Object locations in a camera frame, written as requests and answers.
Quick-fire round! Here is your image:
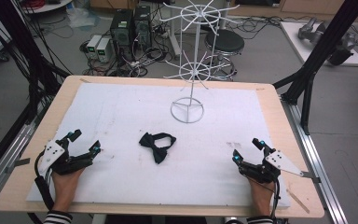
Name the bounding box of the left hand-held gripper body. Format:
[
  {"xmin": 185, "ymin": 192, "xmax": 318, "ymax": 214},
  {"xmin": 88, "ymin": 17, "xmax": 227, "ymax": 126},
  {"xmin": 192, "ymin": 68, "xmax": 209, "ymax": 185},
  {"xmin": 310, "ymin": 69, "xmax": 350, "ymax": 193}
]
[{"xmin": 37, "ymin": 136, "xmax": 95, "ymax": 176}]

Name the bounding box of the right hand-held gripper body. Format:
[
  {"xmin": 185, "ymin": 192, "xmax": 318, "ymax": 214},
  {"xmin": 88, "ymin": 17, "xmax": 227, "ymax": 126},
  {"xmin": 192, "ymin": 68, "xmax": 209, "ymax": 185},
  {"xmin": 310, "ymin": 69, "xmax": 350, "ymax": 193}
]
[{"xmin": 238, "ymin": 146, "xmax": 305, "ymax": 185}]

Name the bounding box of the black bow tie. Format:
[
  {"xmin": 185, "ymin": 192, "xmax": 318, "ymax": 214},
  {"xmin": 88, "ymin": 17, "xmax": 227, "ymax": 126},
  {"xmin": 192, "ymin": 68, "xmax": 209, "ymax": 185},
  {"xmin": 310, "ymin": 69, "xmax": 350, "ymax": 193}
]
[{"xmin": 138, "ymin": 132, "xmax": 177, "ymax": 165}]

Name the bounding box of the white wire display rack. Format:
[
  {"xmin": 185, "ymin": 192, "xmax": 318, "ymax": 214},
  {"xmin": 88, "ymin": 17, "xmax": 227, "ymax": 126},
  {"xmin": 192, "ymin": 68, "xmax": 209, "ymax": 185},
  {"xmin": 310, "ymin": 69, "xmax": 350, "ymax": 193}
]
[{"xmin": 159, "ymin": 0, "xmax": 242, "ymax": 124}]

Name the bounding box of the person's right hand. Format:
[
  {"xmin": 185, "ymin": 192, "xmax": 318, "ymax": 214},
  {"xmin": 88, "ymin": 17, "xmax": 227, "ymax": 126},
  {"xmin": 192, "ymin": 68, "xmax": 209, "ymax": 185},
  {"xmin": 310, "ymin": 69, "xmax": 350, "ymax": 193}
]
[{"xmin": 247, "ymin": 177, "xmax": 276, "ymax": 218}]

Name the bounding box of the person's left hand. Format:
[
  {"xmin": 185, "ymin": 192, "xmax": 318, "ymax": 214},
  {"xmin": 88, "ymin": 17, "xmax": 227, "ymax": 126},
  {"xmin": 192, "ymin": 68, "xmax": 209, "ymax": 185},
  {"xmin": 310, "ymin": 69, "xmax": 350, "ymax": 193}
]
[{"xmin": 50, "ymin": 167, "xmax": 86, "ymax": 215}]

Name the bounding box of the wooden table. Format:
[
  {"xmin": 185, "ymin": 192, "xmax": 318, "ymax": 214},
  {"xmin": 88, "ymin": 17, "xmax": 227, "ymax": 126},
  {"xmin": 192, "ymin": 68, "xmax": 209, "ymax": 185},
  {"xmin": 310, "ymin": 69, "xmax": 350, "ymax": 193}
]
[{"xmin": 0, "ymin": 75, "xmax": 325, "ymax": 219}]

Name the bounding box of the strip of beige tape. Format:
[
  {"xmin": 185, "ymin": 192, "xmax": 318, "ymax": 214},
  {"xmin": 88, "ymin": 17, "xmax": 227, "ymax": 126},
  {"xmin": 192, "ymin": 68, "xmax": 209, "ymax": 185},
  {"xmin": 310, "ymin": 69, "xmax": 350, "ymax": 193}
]
[{"xmin": 285, "ymin": 188, "xmax": 311, "ymax": 215}]

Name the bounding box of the white foam mat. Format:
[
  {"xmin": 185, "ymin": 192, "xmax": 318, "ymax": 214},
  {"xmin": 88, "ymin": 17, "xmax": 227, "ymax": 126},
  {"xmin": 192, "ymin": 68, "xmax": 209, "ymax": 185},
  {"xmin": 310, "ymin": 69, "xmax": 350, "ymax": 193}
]
[{"xmin": 26, "ymin": 82, "xmax": 292, "ymax": 210}]

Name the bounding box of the white power supply unit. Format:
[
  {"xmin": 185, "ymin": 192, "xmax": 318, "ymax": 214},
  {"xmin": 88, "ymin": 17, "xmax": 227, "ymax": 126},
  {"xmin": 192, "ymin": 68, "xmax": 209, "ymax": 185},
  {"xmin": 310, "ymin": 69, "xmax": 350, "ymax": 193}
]
[
  {"xmin": 96, "ymin": 37, "xmax": 113, "ymax": 63},
  {"xmin": 86, "ymin": 34, "xmax": 103, "ymax": 59}
]

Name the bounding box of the black round stool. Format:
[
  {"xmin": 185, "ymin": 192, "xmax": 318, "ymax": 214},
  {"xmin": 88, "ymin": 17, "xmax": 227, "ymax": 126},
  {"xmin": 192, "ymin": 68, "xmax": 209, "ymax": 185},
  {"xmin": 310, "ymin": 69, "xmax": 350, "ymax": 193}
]
[{"xmin": 202, "ymin": 28, "xmax": 246, "ymax": 82}]

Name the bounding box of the white floor platform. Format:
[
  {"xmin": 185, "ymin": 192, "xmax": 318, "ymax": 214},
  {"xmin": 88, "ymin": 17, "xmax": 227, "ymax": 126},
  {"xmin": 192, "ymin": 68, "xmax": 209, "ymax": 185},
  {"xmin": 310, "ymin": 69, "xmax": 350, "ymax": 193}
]
[{"xmin": 279, "ymin": 21, "xmax": 358, "ymax": 67}]

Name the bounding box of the black computer tower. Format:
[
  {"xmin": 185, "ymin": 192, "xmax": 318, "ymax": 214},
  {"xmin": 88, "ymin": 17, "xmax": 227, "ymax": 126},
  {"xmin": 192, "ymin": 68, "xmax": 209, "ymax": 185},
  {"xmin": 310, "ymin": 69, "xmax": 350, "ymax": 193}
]
[
  {"xmin": 132, "ymin": 5, "xmax": 153, "ymax": 49},
  {"xmin": 109, "ymin": 8, "xmax": 135, "ymax": 49}
]

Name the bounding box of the clear plastic bag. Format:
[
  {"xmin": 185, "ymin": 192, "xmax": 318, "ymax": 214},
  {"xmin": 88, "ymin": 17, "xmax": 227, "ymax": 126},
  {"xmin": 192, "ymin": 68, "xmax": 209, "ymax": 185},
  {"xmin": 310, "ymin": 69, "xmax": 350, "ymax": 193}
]
[{"xmin": 66, "ymin": 7, "xmax": 102, "ymax": 31}]

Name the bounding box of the white round table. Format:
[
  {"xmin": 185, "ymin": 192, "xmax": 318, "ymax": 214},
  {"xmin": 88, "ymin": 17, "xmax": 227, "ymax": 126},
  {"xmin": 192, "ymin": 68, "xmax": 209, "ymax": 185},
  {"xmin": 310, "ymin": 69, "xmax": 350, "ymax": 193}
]
[{"xmin": 21, "ymin": 0, "xmax": 75, "ymax": 15}]

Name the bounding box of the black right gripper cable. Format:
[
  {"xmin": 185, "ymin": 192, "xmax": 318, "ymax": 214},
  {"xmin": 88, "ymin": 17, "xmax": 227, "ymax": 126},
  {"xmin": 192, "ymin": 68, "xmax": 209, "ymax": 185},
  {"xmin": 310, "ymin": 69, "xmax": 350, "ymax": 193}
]
[{"xmin": 245, "ymin": 174, "xmax": 282, "ymax": 220}]

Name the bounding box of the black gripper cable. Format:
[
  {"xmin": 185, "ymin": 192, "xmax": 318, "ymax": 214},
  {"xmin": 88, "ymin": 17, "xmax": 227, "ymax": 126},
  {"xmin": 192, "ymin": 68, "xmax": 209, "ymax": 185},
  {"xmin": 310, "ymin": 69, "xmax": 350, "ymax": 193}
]
[
  {"xmin": 33, "ymin": 150, "xmax": 55, "ymax": 211},
  {"xmin": 245, "ymin": 174, "xmax": 282, "ymax": 220}
]

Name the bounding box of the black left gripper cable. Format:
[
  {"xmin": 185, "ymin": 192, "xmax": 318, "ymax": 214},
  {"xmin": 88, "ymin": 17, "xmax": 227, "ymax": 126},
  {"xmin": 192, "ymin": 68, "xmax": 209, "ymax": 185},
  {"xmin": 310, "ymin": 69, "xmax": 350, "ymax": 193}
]
[{"xmin": 33, "ymin": 150, "xmax": 55, "ymax": 211}]

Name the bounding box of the grey metal bracket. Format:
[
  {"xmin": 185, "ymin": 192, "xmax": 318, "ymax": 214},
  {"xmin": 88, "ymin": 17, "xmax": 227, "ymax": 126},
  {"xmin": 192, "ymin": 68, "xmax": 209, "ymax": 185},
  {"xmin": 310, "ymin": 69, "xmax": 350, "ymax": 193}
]
[
  {"xmin": 301, "ymin": 171, "xmax": 322, "ymax": 184},
  {"xmin": 4, "ymin": 157, "xmax": 32, "ymax": 175}
]

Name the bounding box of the aluminium frame rail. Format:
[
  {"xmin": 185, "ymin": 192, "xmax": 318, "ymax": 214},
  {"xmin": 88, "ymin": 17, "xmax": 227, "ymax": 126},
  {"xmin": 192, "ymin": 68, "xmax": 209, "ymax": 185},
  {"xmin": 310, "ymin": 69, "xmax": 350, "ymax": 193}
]
[
  {"xmin": 0, "ymin": 99, "xmax": 52, "ymax": 208},
  {"xmin": 280, "ymin": 94, "xmax": 350, "ymax": 224}
]

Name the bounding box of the tangle of floor cables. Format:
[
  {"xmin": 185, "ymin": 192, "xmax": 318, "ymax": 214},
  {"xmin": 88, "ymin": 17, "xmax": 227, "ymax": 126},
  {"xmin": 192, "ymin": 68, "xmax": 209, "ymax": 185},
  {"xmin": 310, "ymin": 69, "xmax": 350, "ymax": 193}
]
[{"xmin": 79, "ymin": 6, "xmax": 176, "ymax": 78}]

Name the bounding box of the black frame strut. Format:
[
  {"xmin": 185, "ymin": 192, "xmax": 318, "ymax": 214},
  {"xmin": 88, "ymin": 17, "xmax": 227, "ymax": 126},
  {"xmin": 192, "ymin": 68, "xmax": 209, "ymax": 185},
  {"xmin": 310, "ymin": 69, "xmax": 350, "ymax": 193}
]
[
  {"xmin": 272, "ymin": 0, "xmax": 358, "ymax": 135},
  {"xmin": 0, "ymin": 0, "xmax": 73, "ymax": 125}
]

